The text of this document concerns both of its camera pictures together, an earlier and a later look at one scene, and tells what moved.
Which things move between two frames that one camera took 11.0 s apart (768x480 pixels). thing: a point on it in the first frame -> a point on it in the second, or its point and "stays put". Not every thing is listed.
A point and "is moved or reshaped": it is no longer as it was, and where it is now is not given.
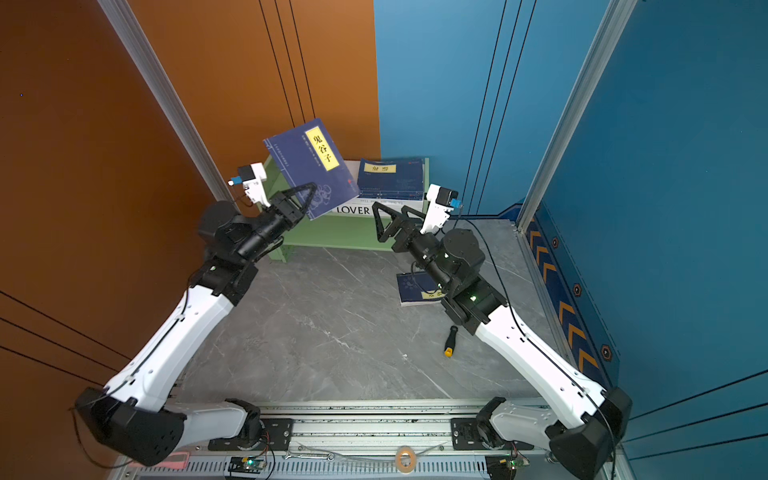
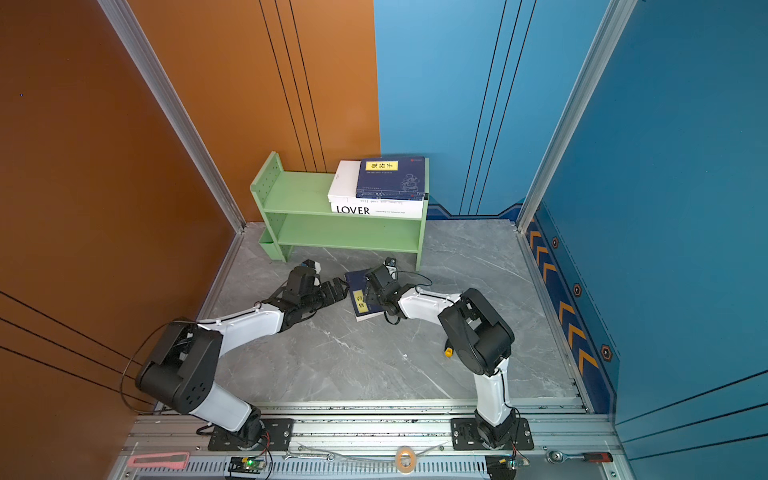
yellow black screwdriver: [450, 343] stays put
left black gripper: [284, 213] -> [331, 297]
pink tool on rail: [178, 460] stays put
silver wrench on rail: [300, 455] stays put
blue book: [418, 288] is moved or reshaped
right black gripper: [404, 224] -> [370, 288]
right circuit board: [502, 467] stays put
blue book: [308, 156] -> [392, 178]
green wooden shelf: [344, 230] stays put
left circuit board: [247, 464] stays put
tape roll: [405, 459] stays put
